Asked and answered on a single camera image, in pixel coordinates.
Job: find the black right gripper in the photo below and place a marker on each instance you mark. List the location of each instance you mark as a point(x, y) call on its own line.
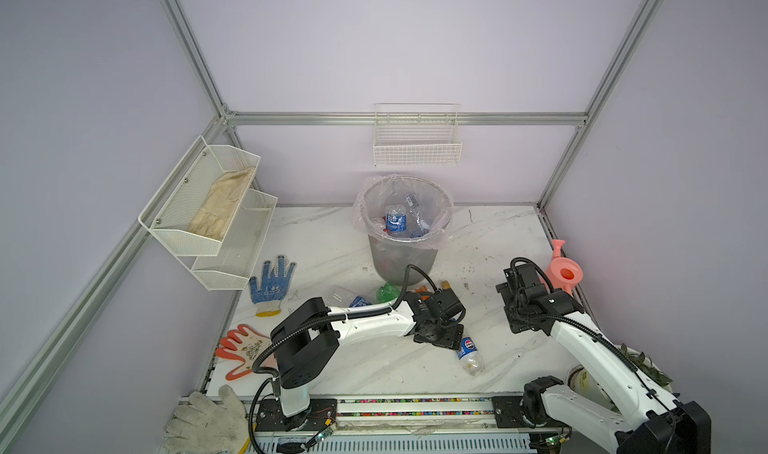
point(514, 321)

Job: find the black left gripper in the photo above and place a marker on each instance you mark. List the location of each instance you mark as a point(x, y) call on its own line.
point(455, 332)

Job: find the pepsi label plastic bottle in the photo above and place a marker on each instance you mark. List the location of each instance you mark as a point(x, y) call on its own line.
point(469, 357)

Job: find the white cap clear bottle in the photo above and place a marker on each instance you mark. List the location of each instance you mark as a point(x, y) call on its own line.
point(417, 224)

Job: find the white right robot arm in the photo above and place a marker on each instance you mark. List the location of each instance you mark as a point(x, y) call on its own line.
point(646, 417)

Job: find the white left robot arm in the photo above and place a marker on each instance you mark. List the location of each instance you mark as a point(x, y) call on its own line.
point(304, 343)

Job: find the grey mesh waste bin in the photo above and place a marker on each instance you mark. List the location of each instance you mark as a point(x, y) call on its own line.
point(390, 261)

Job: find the orange label plastic bottle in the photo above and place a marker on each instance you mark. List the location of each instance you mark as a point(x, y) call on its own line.
point(426, 291)

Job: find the pink plastic watering can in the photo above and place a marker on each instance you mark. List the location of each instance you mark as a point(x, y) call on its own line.
point(563, 273)

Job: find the green crushed plastic bottle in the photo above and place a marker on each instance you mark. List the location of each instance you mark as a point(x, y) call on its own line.
point(388, 293)

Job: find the potted green plant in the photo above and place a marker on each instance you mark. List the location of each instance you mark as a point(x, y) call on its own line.
point(583, 383)

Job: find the blue knitted work glove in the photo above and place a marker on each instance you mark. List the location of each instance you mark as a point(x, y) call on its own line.
point(269, 289)

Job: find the white mesh lower shelf tray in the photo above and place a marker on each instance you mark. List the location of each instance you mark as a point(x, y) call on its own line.
point(231, 269)

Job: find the white mesh shelf tray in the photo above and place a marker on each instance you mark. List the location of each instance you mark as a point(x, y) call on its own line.
point(192, 213)
point(231, 269)

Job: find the beige cloth glove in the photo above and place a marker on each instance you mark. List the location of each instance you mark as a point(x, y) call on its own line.
point(221, 203)

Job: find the white cotton glove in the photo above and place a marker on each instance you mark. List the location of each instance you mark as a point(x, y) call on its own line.
point(205, 426)

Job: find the white mesh upper shelf tray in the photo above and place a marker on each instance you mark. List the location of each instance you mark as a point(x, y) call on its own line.
point(192, 213)

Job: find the metal base rail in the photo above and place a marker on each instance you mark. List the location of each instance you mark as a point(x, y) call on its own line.
point(464, 423)

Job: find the white wire wall basket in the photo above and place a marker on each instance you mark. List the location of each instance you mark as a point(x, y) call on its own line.
point(423, 145)

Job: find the aluminium frame horizontal bar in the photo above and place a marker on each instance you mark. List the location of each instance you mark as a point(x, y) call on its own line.
point(403, 118)

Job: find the aluminium frame corner post left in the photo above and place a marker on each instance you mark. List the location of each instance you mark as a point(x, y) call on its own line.
point(192, 51)

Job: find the aluminium frame corner post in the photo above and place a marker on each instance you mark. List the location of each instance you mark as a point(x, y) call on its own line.
point(192, 51)
point(637, 28)

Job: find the aluminium frame corner post right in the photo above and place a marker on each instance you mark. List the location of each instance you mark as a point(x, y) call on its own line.
point(637, 28)

